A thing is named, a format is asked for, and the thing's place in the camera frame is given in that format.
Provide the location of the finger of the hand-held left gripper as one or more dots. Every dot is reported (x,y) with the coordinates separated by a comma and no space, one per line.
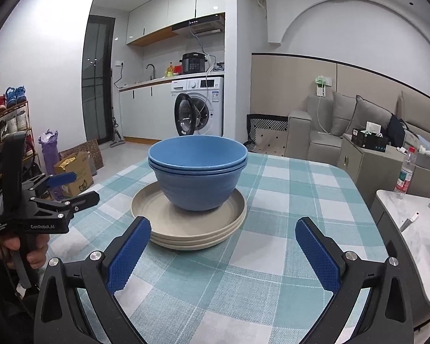
(62,179)
(82,200)

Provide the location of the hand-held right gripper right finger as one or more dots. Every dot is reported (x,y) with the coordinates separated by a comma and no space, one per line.
(319,254)

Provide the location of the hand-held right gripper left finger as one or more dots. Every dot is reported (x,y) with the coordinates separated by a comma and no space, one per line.
(129,254)

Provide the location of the beige plate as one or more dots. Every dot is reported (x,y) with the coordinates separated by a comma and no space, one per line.
(197,240)
(197,247)
(143,204)

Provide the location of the person's left forearm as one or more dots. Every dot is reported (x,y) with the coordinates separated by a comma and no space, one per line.
(3,301)

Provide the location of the person's left hand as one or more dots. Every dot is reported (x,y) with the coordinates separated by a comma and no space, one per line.
(37,256)

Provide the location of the cardboard box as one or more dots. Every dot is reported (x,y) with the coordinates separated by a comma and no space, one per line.
(75,175)

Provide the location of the purple bag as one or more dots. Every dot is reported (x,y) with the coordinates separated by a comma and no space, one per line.
(49,161)

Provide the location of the brown patterned board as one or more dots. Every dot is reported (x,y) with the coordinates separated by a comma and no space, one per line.
(93,150)

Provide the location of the wooden shoe rack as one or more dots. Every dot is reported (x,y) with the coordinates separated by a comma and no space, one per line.
(28,129)

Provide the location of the grey mop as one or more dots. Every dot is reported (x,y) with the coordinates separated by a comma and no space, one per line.
(115,136)

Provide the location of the white marble side table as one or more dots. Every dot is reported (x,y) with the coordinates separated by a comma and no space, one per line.
(408,258)

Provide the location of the group of shoes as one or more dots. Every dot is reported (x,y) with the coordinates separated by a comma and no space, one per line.
(14,96)

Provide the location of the white small tool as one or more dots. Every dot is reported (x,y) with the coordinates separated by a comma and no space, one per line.
(410,221)

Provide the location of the grey nightstand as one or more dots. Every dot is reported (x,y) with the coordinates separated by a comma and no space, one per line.
(372,172)

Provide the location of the white kitchen counter cabinet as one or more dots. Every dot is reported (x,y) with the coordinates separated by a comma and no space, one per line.
(143,114)

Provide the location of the dark glass door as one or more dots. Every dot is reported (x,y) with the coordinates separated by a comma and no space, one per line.
(96,79)

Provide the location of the grey sofa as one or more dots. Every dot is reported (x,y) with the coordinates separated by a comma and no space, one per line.
(319,143)

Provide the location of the clear water bottle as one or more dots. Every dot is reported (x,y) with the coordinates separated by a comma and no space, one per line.
(404,179)

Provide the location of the black box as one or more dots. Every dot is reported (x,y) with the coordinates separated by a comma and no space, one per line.
(369,141)

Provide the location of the black white patterned rug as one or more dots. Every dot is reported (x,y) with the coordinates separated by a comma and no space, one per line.
(268,136)

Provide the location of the white box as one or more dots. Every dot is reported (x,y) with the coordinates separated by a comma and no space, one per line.
(372,126)

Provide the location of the metal kitchen faucet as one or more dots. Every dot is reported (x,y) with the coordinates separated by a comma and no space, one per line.
(151,68)

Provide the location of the grey cushion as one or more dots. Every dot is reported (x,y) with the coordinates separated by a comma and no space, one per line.
(344,114)
(369,118)

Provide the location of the dark blue garment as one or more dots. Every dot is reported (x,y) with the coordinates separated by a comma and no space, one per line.
(397,130)

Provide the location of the yellow container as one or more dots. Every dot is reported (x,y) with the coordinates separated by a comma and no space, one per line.
(169,71)

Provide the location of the white washing machine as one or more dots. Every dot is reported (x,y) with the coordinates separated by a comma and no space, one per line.
(208,107)

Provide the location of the red container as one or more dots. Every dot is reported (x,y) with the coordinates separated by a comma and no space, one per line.
(177,70)

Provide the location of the black pressure cooker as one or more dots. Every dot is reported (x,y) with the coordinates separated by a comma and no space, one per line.
(192,63)

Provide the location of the range hood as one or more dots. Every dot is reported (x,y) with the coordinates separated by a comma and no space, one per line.
(200,27)

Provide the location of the white wall power strip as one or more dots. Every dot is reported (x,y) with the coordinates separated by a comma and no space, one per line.
(323,87)

